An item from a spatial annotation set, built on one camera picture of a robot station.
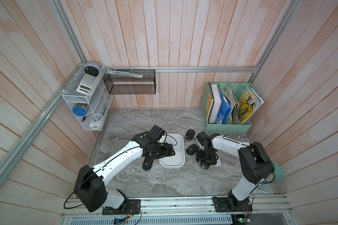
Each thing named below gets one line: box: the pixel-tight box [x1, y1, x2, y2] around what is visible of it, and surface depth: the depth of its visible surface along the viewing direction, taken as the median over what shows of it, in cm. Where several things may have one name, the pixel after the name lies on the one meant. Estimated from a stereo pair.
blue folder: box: [217, 92, 232, 125], surface depth 97 cm
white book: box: [209, 83, 222, 124], surface depth 95 cm
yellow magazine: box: [238, 85, 265, 125], surface depth 100 cm
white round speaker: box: [84, 61, 101, 77], surface depth 83 cm
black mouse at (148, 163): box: [142, 157, 154, 171], surface depth 89 cm
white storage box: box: [159, 133, 185, 169], surface depth 91 cm
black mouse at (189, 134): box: [184, 128, 196, 141], surface depth 103 cm
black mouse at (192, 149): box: [185, 143, 200, 156], surface depth 95 cm
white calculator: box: [76, 73, 100, 96], surface depth 79 cm
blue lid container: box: [72, 106, 87, 117], surface depth 79 cm
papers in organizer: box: [221, 83, 240, 125], surface depth 98 cm
